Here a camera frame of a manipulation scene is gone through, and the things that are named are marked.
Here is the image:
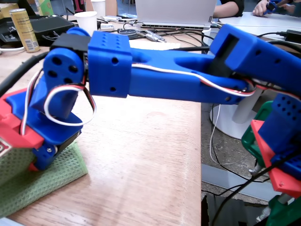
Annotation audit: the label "bare person hand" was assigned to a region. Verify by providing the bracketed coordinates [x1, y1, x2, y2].
[253, 0, 270, 17]

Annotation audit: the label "black round disc stack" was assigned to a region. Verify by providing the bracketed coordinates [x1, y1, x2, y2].
[117, 28, 138, 40]

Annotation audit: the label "person dark sleeved arm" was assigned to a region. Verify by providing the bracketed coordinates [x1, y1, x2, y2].
[213, 0, 244, 18]

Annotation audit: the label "black electronic box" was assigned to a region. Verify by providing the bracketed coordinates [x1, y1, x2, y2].
[0, 14, 75, 49]

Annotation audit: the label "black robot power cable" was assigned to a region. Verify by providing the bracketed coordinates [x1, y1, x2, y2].
[210, 150, 301, 226]

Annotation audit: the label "thick black camera cable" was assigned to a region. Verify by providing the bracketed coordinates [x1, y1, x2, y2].
[0, 51, 50, 95]

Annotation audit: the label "white flat sheet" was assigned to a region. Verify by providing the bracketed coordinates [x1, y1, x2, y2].
[0, 217, 18, 226]

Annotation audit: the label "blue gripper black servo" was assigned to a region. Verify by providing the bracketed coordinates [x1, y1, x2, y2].
[6, 90, 84, 172]

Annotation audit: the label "green table clamp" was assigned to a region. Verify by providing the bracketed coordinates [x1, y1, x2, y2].
[241, 100, 275, 170]
[267, 193, 301, 226]

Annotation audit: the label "yellow drink can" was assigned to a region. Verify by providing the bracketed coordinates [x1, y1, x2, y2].
[9, 8, 40, 54]

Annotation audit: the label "grey laptop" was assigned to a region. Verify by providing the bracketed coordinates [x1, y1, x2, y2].
[134, 0, 218, 31]

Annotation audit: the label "foil wrapped connector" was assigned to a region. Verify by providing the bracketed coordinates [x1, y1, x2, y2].
[144, 30, 167, 43]

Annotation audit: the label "red robot base plate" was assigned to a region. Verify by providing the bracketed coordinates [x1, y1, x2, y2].
[250, 119, 301, 198]

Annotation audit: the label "blue leader arm handle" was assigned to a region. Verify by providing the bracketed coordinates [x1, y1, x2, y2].
[263, 0, 301, 16]

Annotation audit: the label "white paper cup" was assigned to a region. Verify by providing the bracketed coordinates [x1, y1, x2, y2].
[90, 0, 106, 17]
[74, 11, 98, 38]

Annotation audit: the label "grey floor cable cover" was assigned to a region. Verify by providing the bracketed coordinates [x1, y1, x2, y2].
[201, 164, 282, 196]

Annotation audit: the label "black adapter with plug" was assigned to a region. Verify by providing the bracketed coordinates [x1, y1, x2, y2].
[279, 29, 301, 44]

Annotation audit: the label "thin white cable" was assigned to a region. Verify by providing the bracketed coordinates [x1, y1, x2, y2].
[209, 103, 250, 165]

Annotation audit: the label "white keyboard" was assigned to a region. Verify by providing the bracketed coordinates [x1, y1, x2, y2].
[128, 41, 181, 51]

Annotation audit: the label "flat silver device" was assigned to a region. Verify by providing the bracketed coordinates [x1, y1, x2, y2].
[103, 15, 123, 22]

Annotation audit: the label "white desk cable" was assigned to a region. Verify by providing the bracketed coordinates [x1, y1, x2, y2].
[0, 46, 25, 53]

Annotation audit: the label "white red servo wires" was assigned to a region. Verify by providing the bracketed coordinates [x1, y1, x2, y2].
[20, 63, 301, 136]

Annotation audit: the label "green waffle cloth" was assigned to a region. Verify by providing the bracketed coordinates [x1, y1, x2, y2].
[0, 140, 89, 218]

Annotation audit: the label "green yellow carton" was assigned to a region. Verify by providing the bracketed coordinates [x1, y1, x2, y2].
[35, 0, 55, 16]

